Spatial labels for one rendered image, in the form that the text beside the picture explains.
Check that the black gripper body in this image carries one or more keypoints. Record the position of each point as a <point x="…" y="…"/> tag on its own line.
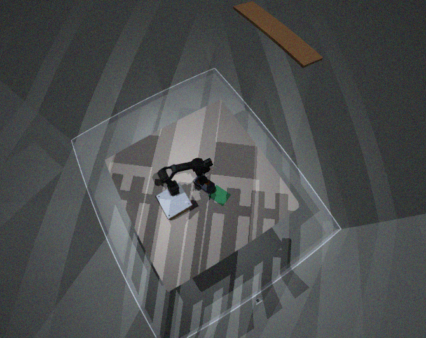
<point x="202" y="179"/>

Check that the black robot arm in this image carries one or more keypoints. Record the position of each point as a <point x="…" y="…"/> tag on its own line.
<point x="196" y="164"/>

